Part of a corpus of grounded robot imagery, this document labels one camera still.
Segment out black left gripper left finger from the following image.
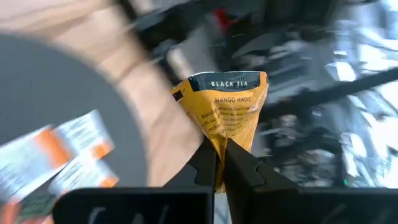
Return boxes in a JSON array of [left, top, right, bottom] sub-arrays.
[[164, 139, 218, 189]]

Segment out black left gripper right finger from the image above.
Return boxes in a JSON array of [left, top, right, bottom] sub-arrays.
[[223, 139, 300, 224]]

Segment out yellow mango black tea packet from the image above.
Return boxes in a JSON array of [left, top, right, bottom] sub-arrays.
[[170, 70, 270, 194]]

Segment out white orange Tazo tea packet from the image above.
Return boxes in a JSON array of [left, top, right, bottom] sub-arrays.
[[47, 154, 120, 197], [0, 123, 74, 205], [55, 109, 115, 158]]

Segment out round grey woven placemat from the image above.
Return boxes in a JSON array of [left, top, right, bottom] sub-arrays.
[[0, 32, 149, 224]]

